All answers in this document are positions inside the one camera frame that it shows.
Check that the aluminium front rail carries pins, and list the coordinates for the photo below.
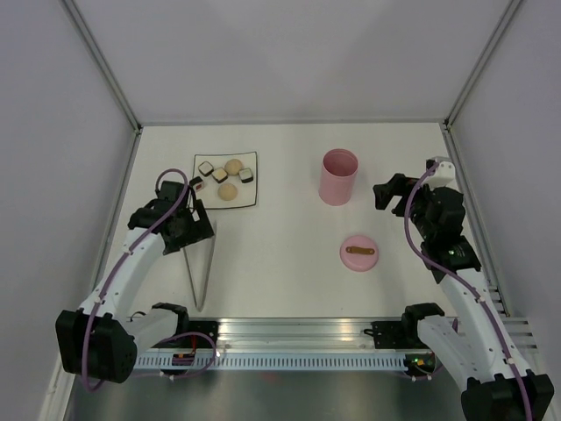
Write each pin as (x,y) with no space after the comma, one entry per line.
(321,332)

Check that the white square plate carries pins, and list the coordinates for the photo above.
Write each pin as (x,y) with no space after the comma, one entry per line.
(247,193)

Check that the right aluminium frame post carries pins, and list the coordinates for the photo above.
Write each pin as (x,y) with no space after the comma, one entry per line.
(499,31)

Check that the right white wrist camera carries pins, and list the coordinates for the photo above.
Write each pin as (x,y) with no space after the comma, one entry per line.
(441,172)

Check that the round beige bun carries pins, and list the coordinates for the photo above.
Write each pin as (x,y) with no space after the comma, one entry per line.
(227,192)
(233,167)

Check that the metal tongs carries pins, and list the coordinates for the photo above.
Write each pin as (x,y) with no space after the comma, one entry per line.
(198,259)

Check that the sushi piece red filling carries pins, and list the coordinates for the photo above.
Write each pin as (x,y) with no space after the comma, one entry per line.
(197,183)

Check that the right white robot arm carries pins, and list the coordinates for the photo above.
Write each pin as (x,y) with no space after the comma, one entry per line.
(495,381)

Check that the left aluminium frame post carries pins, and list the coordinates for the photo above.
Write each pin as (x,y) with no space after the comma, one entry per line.
(88,38)

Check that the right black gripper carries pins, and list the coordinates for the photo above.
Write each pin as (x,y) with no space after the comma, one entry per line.
(399,185)

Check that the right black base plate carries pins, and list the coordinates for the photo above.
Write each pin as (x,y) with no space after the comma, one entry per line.
(392,335)

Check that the white slotted cable duct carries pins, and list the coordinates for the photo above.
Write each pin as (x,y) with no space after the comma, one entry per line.
(281,361)

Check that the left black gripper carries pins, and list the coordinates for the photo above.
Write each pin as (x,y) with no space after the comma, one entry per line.
(200,230)

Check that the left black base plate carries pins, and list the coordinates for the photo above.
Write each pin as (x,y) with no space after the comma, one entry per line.
(205,327)

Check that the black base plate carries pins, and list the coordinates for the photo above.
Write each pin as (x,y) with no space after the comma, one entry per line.
(392,335)
(205,327)

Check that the pink lid with brown handle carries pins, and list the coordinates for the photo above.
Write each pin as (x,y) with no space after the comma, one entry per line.
(359,253)

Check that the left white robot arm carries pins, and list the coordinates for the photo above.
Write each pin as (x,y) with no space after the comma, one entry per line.
(100,340)

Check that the aluminium frame post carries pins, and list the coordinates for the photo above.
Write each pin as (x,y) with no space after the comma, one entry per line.
(88,38)
(499,31)

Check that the square sushi piece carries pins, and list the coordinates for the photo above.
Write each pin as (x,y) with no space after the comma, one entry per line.
(205,168)
(220,175)
(246,175)

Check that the pink cylindrical lunch box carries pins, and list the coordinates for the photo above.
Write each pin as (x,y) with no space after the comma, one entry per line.
(339,171)

